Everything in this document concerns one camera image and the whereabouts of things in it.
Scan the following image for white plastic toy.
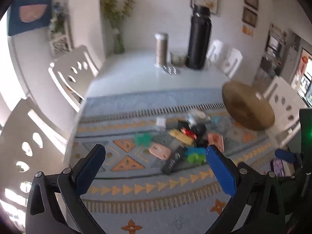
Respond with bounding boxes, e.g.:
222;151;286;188
187;109;211;125

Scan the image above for patterned blue table mat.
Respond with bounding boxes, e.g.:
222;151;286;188
65;90;274;233

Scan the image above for yellow lighter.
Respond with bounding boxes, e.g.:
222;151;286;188
169;129;194;146

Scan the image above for blue wall picture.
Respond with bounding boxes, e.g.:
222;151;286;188
7;0;52;36

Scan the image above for light blue plastic toy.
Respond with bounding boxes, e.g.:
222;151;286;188
211;116;222;126

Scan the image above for teal plastic toy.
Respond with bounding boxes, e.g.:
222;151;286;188
134;133;153;147

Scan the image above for beige steel thermos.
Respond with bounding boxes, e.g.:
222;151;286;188
155;32;169;68

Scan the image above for tall black thermos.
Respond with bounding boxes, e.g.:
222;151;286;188
186;5;212;70

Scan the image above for glass bowl with handle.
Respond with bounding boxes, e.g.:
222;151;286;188
170;52;187;66

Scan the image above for small white box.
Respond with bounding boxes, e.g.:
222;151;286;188
156;117;166;127

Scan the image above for framed wall pictures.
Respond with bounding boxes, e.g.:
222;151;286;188
242;0;259;28

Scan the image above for woven brown round basket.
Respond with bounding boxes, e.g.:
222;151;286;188
222;80;275;131

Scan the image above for red black haired figurine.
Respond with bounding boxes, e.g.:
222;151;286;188
181;124;207;141

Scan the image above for white chair near left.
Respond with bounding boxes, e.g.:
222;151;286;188
1;98;69;227

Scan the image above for white carved shelf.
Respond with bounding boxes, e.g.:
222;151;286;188
48;20;72;59

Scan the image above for white chair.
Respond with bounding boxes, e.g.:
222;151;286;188
1;98;69;227
48;45;99;112
206;40;243;79
263;76;307;148

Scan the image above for white chair far left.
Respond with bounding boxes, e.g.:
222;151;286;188
48;45;99;112

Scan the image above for white chair near right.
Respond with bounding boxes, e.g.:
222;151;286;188
263;76;307;148

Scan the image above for white chair far right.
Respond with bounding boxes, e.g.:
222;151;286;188
206;40;243;79

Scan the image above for glass vase with plant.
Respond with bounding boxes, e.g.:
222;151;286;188
100;0;135;54

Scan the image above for smartphone with lit screen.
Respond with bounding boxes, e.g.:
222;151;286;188
270;159;285;177

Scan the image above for blue lighter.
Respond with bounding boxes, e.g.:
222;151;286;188
184;147;206;156

